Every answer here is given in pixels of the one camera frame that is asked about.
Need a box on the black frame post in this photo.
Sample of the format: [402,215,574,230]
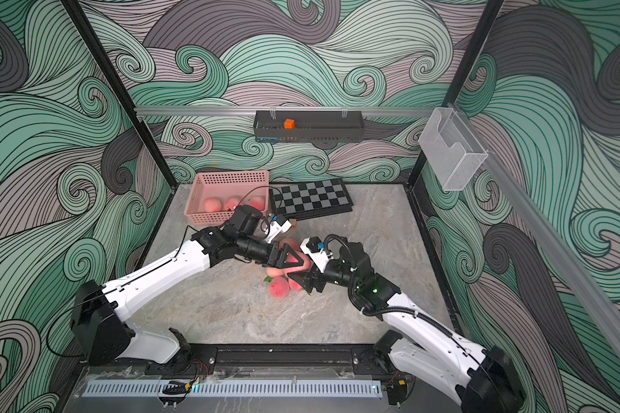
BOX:
[60,0,179,192]
[406,1,504,190]

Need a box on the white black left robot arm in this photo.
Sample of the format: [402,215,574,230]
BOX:
[70,206,307,369]

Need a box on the white vented cable duct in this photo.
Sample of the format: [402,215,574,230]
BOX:
[80,379,383,399]

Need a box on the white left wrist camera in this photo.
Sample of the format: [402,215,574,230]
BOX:
[265,214,293,244]

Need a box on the orange cube on shelf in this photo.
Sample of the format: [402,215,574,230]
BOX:
[283,119,296,129]

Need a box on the aluminium wall rail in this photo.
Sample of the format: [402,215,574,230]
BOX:
[447,103,620,359]
[133,105,437,119]

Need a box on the aluminium wall rail right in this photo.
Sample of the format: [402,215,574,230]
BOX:
[447,103,620,359]

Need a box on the peach front left cracked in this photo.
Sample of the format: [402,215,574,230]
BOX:
[265,276,290,299]

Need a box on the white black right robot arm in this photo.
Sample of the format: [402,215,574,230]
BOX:
[291,235,526,412]

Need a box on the peach with leaf back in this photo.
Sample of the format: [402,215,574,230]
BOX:
[249,196,267,212]

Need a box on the black wall shelf tray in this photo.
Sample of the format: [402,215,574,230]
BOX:
[253,110,365,146]

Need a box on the peach centre pale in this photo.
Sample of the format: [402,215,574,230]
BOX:
[280,237,301,251]

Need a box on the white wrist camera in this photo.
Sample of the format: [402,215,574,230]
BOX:
[265,214,293,244]
[301,237,332,273]

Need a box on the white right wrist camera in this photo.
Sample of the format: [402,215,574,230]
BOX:
[301,237,332,273]

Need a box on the peach with leaf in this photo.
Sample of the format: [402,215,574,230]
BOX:
[249,196,267,212]
[289,278,305,292]

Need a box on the clear acrylic wall holder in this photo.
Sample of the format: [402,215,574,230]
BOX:
[418,107,488,192]

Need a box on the aluminium wall rail back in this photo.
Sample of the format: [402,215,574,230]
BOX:
[133,105,437,119]

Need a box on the peach right with leaf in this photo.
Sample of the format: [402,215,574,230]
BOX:
[289,278,305,292]

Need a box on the black folding chess board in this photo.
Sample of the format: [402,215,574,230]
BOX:
[269,178,353,220]

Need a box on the black frame post right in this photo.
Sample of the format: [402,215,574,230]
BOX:
[406,1,504,190]

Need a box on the black frame post left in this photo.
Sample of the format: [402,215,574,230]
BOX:
[60,0,179,192]

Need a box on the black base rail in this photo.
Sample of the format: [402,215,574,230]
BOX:
[90,343,412,378]

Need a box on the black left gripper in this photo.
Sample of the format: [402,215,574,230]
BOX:
[235,238,302,271]

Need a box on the pink perforated plastic basket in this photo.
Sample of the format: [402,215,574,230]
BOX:
[184,170,270,226]

